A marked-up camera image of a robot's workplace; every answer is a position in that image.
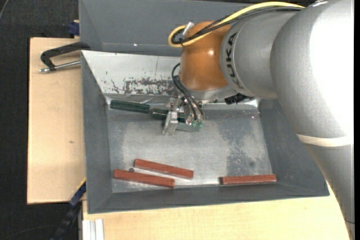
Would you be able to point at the pale wood flat board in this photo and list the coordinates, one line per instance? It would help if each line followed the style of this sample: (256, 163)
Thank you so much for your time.
(54, 121)

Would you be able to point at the red-brown flat block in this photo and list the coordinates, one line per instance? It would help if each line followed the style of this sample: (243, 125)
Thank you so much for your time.
(143, 178)
(247, 179)
(163, 169)

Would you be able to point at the grey metal bin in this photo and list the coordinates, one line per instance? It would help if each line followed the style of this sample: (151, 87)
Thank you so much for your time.
(157, 149)

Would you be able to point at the dark green flat block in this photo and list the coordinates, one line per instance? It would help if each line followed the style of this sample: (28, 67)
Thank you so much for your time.
(129, 106)

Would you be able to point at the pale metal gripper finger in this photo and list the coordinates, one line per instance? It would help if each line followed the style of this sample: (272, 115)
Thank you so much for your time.
(167, 123)
(175, 126)

